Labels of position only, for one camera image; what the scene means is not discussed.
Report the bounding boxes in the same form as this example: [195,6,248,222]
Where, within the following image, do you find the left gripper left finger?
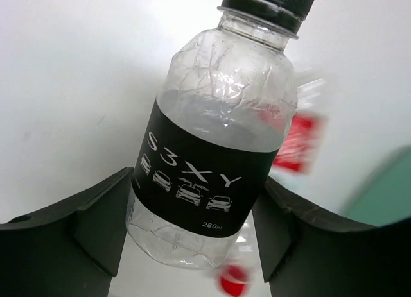
[1,167,133,296]

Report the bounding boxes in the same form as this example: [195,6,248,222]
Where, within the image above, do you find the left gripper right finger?
[253,178,410,296]

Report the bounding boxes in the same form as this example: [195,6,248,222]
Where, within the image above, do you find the small black label bottle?
[126,0,314,269]

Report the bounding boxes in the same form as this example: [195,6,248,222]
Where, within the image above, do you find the green plastic bin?
[342,145,410,226]

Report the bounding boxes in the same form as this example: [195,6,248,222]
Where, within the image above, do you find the red label water bottle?
[214,64,332,296]

